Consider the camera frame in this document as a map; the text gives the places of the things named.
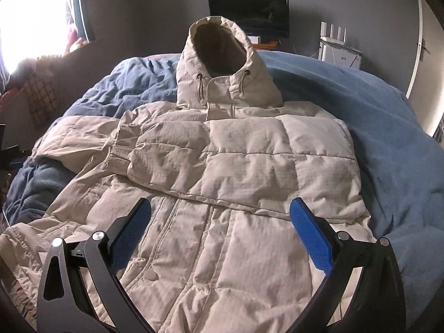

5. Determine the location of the bright window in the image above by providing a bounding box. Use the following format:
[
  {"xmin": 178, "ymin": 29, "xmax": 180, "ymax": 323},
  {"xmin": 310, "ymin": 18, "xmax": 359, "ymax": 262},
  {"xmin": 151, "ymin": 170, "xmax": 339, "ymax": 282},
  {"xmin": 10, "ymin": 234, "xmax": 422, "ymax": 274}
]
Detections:
[{"xmin": 0, "ymin": 0, "xmax": 75, "ymax": 74}]

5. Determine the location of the wooden desk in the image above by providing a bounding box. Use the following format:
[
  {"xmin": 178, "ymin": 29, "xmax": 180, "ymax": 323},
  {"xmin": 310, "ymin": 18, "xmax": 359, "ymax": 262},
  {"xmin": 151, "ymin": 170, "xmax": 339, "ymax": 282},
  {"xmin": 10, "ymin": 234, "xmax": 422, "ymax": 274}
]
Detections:
[{"xmin": 251, "ymin": 39, "xmax": 280, "ymax": 51}]

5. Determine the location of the white door frame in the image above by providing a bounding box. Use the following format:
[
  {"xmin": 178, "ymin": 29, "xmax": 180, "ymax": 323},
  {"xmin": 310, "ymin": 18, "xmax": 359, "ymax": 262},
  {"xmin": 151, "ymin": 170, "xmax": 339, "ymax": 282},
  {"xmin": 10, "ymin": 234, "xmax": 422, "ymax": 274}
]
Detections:
[{"xmin": 405, "ymin": 0, "xmax": 444, "ymax": 140}]

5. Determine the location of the black monitor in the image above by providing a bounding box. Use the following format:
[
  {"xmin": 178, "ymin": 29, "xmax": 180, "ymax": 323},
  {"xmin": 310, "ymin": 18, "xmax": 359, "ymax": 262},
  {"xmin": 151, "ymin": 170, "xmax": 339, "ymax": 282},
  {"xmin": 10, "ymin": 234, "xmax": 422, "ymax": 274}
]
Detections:
[{"xmin": 208, "ymin": 0, "xmax": 290, "ymax": 39}]

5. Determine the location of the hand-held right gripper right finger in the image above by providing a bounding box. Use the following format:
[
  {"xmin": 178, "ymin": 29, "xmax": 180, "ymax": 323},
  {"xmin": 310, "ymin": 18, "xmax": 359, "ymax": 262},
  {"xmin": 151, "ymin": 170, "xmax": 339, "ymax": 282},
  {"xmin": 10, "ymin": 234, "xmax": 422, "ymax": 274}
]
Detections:
[{"xmin": 289, "ymin": 197, "xmax": 407, "ymax": 333}]

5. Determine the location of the plaid cloth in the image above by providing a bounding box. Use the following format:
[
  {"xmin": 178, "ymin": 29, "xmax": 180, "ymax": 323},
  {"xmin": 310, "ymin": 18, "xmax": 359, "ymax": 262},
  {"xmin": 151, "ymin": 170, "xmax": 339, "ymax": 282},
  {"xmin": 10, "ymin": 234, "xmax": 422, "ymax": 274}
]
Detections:
[{"xmin": 22, "ymin": 55, "xmax": 59, "ymax": 126}]

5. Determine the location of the pink cloth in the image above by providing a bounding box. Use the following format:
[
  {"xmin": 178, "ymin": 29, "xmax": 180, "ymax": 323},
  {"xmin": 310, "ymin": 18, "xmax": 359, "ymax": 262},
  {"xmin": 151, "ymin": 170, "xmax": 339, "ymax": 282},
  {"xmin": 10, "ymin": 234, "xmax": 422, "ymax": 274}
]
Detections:
[{"xmin": 66, "ymin": 24, "xmax": 88, "ymax": 53}]

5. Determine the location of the dark blue curtain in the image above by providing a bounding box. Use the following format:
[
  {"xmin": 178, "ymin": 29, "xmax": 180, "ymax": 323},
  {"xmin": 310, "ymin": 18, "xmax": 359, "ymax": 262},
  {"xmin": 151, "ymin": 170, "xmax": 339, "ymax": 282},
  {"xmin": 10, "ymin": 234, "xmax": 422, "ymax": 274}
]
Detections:
[{"xmin": 67, "ymin": 0, "xmax": 96, "ymax": 43}]

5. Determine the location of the white router with antennas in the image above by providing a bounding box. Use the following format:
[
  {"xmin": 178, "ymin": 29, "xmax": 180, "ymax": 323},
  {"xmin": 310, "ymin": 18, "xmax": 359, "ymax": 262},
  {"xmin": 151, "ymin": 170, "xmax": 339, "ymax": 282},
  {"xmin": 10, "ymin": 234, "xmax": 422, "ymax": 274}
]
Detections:
[{"xmin": 320, "ymin": 22, "xmax": 353, "ymax": 44}]

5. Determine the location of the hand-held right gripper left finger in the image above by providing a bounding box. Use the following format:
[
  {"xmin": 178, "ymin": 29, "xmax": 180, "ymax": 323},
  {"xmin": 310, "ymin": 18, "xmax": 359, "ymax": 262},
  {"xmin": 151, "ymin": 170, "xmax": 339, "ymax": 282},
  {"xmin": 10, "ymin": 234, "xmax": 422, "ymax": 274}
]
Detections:
[{"xmin": 36, "ymin": 197, "xmax": 153, "ymax": 333}]

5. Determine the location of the beige hooded puffer jacket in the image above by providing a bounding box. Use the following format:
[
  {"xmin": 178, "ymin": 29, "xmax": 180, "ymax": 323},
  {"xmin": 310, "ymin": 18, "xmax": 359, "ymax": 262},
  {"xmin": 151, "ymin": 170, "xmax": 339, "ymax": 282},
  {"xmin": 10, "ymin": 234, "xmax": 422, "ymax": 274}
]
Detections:
[{"xmin": 0, "ymin": 16, "xmax": 377, "ymax": 333}]

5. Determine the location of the blue fleece blanket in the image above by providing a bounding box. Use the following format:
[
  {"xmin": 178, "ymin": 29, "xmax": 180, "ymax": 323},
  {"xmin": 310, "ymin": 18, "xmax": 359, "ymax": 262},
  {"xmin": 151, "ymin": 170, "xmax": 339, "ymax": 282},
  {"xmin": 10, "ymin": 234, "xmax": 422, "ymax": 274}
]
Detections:
[{"xmin": 3, "ymin": 50, "xmax": 444, "ymax": 327}]

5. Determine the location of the white box appliance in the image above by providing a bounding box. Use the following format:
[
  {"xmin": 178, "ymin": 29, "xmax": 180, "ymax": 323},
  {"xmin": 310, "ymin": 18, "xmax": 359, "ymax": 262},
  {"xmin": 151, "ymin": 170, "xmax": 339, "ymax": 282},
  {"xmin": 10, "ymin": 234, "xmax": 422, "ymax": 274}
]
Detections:
[{"xmin": 319, "ymin": 40, "xmax": 363, "ymax": 70}]

